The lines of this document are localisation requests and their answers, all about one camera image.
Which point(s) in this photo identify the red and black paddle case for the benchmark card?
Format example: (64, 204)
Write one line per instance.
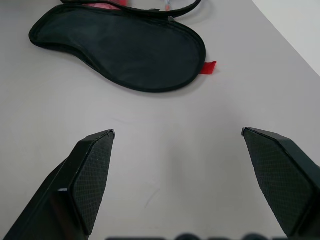
(125, 50)

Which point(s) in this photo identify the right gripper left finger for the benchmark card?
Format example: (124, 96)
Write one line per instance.
(75, 180)

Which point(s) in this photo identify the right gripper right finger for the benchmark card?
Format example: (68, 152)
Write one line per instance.
(282, 175)

